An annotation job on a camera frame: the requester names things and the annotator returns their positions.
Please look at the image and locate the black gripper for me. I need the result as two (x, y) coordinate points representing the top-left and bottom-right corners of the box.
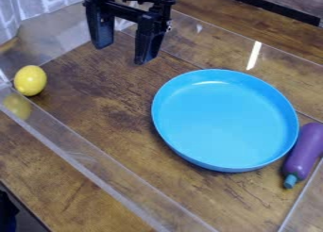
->
(83, 0), (176, 65)

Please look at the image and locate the yellow lemon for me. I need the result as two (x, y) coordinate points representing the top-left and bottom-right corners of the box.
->
(13, 65), (47, 96)

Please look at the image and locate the blue round tray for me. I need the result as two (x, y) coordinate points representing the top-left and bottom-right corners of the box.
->
(151, 69), (299, 173)

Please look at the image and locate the white patterned curtain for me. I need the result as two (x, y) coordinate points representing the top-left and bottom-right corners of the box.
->
(0, 0), (80, 45)

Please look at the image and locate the black bar on background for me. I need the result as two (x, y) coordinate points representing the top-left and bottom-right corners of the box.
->
(235, 0), (320, 26)

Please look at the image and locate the purple toy eggplant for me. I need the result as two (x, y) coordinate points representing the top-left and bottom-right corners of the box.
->
(283, 123), (323, 189)

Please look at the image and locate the clear acrylic enclosure wall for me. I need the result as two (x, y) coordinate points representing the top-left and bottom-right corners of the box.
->
(0, 0), (323, 232)

